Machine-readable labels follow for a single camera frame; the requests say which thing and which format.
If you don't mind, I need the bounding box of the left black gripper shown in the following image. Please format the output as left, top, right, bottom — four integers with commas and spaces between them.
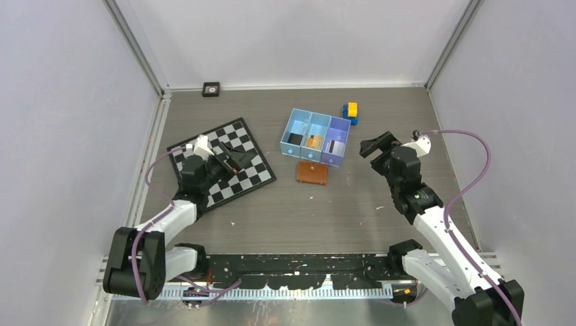
199, 143, 254, 193

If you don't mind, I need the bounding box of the blue yellow toy block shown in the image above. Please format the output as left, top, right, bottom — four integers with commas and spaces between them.
342, 102, 359, 126

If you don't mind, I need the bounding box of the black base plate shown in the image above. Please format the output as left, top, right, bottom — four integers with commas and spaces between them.
183, 253, 420, 292

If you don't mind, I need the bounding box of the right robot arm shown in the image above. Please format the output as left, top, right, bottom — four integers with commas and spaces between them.
359, 130, 524, 325

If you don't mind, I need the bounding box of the black white chessboard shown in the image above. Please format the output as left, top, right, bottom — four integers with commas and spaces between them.
166, 117, 276, 216

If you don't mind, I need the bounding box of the brown leather card holder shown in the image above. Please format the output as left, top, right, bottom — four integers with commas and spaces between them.
296, 161, 328, 185

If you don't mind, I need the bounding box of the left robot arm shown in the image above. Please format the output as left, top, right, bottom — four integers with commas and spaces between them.
103, 141, 256, 303

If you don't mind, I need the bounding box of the silver black card in bin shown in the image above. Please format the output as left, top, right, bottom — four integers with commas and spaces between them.
325, 140, 346, 156

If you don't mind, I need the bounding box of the orange card in bin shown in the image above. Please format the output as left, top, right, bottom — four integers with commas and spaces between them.
306, 134, 323, 150

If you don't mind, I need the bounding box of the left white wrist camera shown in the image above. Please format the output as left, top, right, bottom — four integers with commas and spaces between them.
184, 134, 214, 161

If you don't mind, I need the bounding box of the purple right bin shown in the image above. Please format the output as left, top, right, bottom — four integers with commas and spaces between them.
321, 117, 351, 167

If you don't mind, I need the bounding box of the light blue bin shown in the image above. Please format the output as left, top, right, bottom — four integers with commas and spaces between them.
280, 109, 312, 158
301, 112, 331, 162

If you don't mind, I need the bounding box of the light blue middle bin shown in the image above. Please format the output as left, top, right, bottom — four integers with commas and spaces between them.
301, 112, 331, 162

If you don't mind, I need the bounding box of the light blue left bin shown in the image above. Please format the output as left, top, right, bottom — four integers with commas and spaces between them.
280, 109, 312, 158

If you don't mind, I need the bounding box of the small black square box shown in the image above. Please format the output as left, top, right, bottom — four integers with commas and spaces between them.
202, 81, 221, 98

